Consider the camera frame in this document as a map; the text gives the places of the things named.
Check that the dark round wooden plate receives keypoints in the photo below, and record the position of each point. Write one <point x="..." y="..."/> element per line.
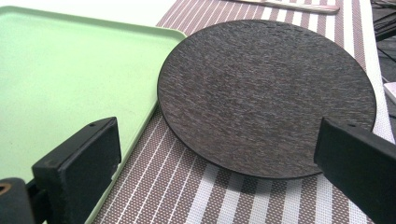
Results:
<point x="264" y="99"/>

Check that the light green tray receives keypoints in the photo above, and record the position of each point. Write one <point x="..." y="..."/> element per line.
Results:
<point x="74" y="87"/>

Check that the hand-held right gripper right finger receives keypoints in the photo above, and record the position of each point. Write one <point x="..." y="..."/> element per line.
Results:
<point x="358" y="165"/>

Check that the brown white striped placemat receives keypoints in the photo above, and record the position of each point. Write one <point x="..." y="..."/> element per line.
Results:
<point x="174" y="189"/>

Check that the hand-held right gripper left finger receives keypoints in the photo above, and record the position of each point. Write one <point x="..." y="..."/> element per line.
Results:
<point x="81" y="169"/>

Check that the metal cutlery piece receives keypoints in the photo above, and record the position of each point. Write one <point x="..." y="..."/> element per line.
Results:
<point x="299" y="6"/>

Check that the white object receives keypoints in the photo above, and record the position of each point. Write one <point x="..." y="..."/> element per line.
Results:
<point x="390" y="91"/>

